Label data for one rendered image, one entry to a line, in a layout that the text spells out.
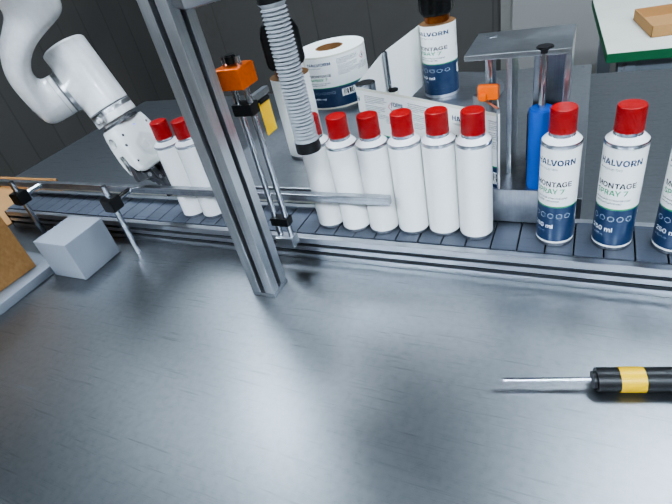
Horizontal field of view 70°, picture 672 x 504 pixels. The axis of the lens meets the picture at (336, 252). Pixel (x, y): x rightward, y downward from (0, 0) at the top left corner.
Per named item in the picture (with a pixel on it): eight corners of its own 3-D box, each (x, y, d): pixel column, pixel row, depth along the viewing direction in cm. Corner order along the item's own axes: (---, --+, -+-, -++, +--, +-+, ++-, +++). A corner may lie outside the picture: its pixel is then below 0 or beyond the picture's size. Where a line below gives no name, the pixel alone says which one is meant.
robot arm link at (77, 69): (84, 120, 90) (127, 93, 91) (32, 53, 84) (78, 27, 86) (88, 121, 97) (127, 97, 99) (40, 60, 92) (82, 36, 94)
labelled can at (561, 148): (573, 227, 74) (587, 97, 62) (572, 248, 70) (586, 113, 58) (537, 225, 76) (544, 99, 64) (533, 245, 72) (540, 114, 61)
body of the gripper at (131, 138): (107, 121, 89) (146, 171, 94) (144, 99, 96) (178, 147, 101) (88, 134, 94) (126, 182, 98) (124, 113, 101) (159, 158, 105)
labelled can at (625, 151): (630, 231, 71) (657, 94, 59) (631, 252, 67) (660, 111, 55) (590, 228, 73) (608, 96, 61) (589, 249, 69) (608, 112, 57)
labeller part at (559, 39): (576, 29, 69) (576, 21, 68) (572, 53, 61) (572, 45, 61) (478, 38, 75) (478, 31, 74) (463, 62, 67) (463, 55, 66)
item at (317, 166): (351, 213, 90) (328, 108, 78) (340, 229, 86) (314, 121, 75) (326, 212, 92) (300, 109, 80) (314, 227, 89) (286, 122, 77)
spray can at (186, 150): (232, 206, 102) (197, 113, 90) (219, 219, 98) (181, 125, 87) (213, 205, 104) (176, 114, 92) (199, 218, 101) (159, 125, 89)
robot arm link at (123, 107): (102, 109, 89) (113, 123, 90) (135, 91, 95) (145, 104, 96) (81, 124, 94) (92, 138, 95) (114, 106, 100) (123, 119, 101)
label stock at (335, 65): (297, 112, 141) (284, 61, 133) (318, 87, 156) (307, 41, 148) (362, 106, 134) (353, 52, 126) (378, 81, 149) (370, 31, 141)
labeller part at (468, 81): (511, 72, 132) (512, 67, 132) (493, 118, 111) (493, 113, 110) (403, 79, 146) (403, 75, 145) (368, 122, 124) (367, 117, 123)
